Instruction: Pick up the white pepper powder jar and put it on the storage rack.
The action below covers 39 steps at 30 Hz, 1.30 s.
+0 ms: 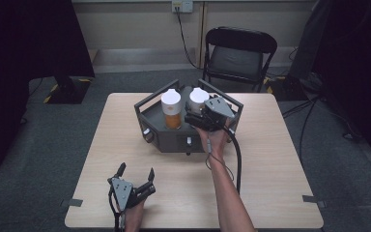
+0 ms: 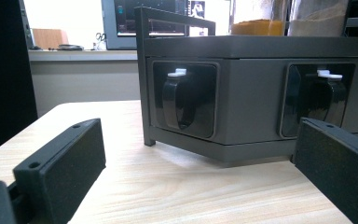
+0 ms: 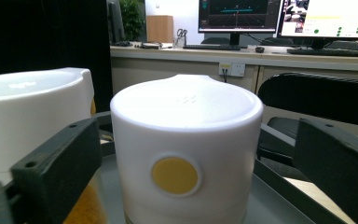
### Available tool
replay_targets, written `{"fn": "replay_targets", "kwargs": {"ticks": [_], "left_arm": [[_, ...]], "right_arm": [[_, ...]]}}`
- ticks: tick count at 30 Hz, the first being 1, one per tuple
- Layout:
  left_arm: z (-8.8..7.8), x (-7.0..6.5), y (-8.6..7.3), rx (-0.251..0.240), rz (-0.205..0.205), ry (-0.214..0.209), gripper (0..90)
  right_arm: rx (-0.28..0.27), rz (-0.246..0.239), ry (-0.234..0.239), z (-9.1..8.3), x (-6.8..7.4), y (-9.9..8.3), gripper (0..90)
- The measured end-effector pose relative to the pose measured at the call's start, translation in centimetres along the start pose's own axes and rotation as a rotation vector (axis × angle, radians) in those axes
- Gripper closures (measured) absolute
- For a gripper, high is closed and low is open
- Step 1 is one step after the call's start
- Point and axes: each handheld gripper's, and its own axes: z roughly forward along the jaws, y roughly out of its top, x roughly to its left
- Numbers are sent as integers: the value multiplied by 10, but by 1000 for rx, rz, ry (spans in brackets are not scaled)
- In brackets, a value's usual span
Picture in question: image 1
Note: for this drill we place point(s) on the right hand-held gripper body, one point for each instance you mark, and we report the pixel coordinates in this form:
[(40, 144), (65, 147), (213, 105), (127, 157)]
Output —
[(212, 112)]

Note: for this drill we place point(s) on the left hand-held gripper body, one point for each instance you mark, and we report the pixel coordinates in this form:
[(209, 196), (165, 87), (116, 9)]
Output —
[(122, 193)]

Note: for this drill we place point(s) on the orange-filled bottle with white lid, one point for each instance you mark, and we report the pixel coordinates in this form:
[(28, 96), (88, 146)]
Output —
[(171, 109)]

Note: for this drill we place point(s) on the black curtain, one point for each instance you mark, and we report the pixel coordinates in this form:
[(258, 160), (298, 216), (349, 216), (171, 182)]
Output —
[(29, 48), (357, 58)]

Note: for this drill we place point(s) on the person's left hand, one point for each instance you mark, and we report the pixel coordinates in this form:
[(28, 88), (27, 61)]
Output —
[(136, 216)]

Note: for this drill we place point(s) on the white-filled bottle with white lid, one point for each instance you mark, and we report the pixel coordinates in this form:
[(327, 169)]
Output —
[(198, 96)]

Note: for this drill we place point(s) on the white wall socket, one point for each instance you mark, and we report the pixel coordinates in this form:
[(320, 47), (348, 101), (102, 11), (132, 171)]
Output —
[(182, 5)]

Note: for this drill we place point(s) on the black folding chair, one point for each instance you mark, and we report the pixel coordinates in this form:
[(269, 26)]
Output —
[(236, 59)]

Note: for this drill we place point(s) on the black stand base plate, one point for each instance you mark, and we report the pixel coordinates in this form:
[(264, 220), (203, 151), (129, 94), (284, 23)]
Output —
[(286, 88), (67, 92)]

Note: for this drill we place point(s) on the person's right hand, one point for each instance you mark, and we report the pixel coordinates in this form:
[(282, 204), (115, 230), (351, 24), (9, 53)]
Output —
[(214, 141)]

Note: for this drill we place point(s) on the grey tape strip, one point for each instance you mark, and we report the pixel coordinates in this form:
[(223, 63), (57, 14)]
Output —
[(71, 202), (314, 200)]

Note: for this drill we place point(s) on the black corner storage rack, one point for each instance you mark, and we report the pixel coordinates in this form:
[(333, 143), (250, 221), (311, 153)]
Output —
[(156, 117)]

